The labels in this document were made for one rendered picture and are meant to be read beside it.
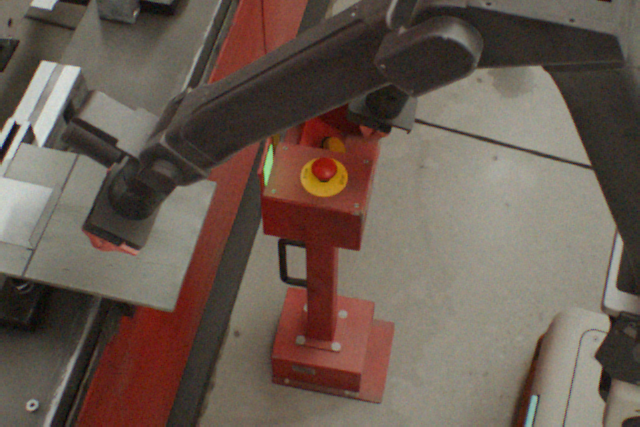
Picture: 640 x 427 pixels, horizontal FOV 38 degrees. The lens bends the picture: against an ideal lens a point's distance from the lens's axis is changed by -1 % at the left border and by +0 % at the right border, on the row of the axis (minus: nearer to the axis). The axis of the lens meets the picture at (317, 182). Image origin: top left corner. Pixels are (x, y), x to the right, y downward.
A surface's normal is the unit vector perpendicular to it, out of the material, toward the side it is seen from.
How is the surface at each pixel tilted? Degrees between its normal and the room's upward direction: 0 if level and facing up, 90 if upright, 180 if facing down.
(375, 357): 0
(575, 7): 6
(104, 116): 25
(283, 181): 0
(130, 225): 29
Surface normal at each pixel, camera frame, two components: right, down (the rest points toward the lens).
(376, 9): -0.72, -0.56
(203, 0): 0.00, -0.55
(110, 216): 0.47, -0.40
